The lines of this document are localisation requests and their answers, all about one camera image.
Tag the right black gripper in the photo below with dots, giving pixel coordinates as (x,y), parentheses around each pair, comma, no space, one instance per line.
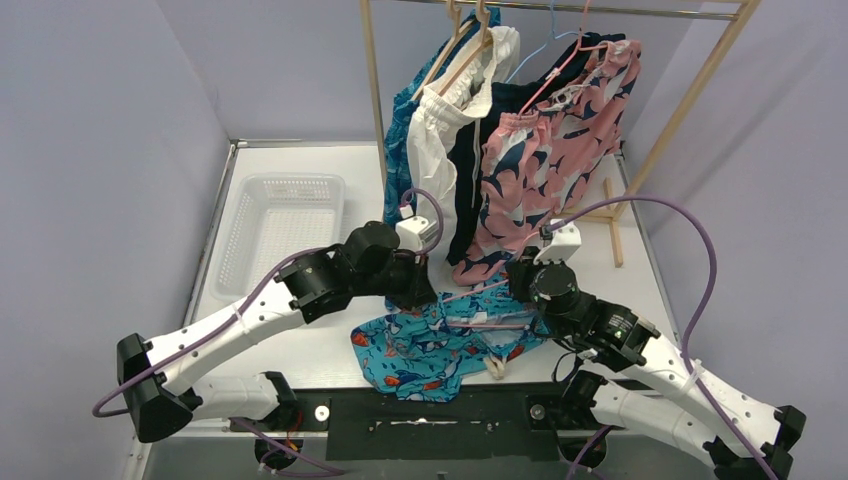
(520,271)

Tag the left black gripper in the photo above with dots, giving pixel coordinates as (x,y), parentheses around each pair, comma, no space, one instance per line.
(416,287)

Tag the pink plastic hanger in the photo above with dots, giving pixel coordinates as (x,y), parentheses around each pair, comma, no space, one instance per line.
(481,321)

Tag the light blue shark shorts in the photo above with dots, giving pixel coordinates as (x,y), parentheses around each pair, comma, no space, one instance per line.
(414,356)

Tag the white plastic basket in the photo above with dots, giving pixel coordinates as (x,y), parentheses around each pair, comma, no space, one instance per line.
(275,215)

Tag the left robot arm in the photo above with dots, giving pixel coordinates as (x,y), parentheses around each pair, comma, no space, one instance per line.
(167,383)

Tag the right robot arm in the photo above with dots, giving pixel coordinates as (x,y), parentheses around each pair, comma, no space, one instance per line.
(693,410)

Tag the navy blue shorts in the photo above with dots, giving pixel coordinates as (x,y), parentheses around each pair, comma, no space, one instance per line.
(467,152)

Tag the dark teal patterned shorts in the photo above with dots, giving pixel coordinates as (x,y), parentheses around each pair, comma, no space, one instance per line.
(398,178)

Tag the pink navy floral shorts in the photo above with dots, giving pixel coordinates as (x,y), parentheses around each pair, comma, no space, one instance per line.
(539,164)

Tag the pink hanger of floral shorts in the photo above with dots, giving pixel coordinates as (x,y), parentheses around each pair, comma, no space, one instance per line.
(558,67)

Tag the wooden hanger front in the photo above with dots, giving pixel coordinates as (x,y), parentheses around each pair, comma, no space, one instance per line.
(482,41)

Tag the wooden hanger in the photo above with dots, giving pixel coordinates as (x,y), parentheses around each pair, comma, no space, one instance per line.
(440,53)
(482,41)

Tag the light blue hanger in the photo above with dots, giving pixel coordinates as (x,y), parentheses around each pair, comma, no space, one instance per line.
(552,36)

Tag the wooden hanger rear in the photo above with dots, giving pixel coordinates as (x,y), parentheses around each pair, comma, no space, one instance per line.
(440,53)

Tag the wooden clothes rack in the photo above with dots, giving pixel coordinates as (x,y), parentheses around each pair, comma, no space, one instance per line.
(611,216)

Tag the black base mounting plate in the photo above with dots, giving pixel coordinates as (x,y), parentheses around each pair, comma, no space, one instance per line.
(482,422)

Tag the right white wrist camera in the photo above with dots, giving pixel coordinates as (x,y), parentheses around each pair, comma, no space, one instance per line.
(560,241)

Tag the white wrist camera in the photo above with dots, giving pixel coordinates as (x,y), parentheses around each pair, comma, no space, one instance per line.
(416,233)
(560,241)

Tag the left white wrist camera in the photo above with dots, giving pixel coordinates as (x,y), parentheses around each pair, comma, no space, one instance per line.
(416,233)

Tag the white drawstring shorts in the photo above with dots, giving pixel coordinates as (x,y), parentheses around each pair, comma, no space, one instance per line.
(437,120)

